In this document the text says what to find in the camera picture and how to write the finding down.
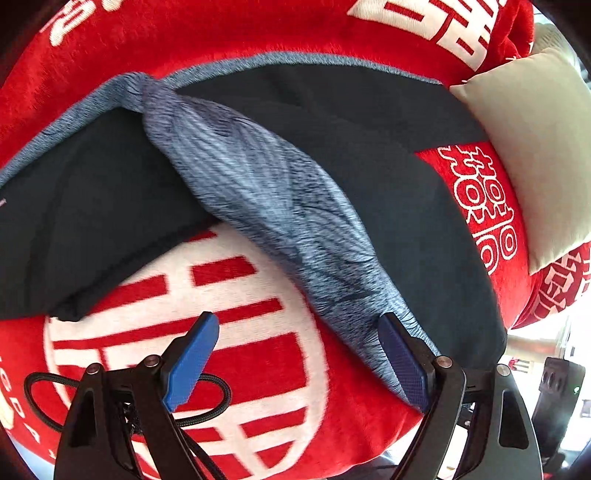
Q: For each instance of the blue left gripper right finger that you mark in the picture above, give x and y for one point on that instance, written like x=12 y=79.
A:
x=411 y=360

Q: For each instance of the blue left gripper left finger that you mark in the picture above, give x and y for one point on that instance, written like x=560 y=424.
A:
x=184 y=360

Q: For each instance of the black pants with blue trim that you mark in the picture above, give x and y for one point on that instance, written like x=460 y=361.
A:
x=318 y=160

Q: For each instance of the red blanket with white characters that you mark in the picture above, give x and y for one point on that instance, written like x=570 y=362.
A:
x=281 y=397

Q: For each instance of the black device on floor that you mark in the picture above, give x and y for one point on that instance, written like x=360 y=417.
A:
x=559 y=388

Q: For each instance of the beige cushion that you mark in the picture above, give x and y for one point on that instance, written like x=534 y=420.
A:
x=536 y=113

